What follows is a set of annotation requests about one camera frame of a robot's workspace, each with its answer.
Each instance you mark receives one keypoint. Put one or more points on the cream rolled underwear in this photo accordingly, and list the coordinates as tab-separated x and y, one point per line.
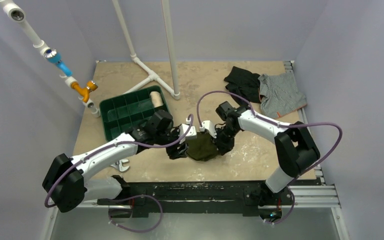
156	99

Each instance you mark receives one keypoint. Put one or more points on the white PVC pipe frame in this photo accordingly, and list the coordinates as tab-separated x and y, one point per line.
142	33

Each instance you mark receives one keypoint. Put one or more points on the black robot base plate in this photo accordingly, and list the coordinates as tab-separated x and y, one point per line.
250	198

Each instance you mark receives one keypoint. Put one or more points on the grey striped underwear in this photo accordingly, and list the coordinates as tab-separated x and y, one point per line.
280	95

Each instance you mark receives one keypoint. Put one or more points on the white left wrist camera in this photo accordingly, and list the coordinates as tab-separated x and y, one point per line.
187	132

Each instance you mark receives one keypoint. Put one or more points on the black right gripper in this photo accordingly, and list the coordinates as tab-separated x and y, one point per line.
224	142

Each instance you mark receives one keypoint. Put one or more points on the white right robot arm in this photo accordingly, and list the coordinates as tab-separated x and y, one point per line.
295	148

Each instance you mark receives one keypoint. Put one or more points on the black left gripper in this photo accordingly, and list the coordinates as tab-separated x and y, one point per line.
174	152

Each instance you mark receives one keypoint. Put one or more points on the adjustable wrench red handle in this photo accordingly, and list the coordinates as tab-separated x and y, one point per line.
121	165

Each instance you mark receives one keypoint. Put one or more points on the olive green underwear cream waistband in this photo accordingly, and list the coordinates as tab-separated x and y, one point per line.
201	148

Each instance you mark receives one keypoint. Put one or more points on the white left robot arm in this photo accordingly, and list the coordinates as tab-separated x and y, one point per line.
69	180

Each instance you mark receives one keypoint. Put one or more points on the black striped underwear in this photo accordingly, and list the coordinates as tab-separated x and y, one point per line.
244	83

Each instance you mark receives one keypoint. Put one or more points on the green divided organizer tray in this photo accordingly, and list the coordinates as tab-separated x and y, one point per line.
127	110

